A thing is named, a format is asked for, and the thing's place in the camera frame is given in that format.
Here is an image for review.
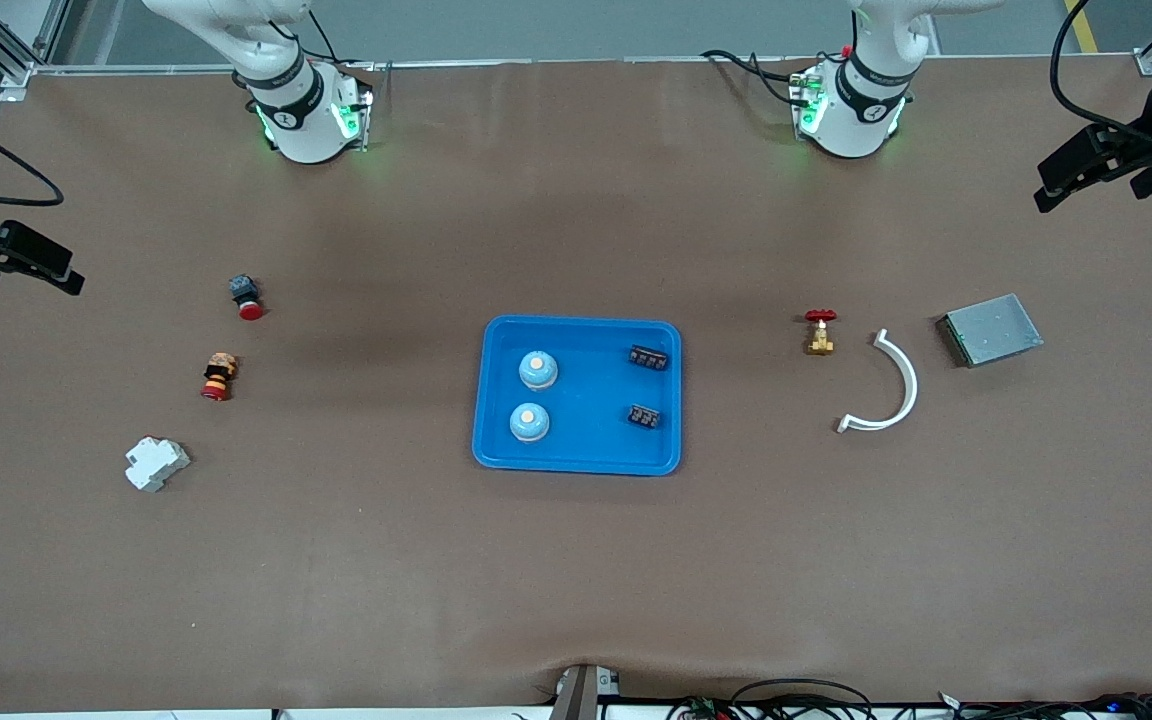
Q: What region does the grey metal box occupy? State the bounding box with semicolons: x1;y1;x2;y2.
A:
938;293;1045;369

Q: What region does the black cable bundle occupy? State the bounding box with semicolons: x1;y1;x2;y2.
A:
936;690;1152;720

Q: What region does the white circuit breaker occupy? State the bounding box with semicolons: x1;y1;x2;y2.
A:
125;437;191;493

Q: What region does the white curved plastic bracket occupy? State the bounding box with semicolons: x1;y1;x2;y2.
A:
837;329;919;434

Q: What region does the red push button switch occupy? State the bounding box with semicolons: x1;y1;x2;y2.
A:
228;275;266;322

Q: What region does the black looped cable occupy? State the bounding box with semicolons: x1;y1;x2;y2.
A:
731;678;877;720

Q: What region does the red yellow emergency stop button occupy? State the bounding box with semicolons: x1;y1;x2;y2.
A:
200;352;239;402

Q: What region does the black arm base cable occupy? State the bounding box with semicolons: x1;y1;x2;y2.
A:
701;48;799;106
308;5;377;71

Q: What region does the brown table mat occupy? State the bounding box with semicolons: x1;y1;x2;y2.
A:
0;58;1152;713

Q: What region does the blue plastic tray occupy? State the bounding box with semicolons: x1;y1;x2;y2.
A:
471;316;683;477

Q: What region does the grey metal mounting bracket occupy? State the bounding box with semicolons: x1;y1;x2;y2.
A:
548;663;623;720

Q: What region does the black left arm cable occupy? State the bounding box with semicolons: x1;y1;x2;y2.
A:
1049;0;1152;151

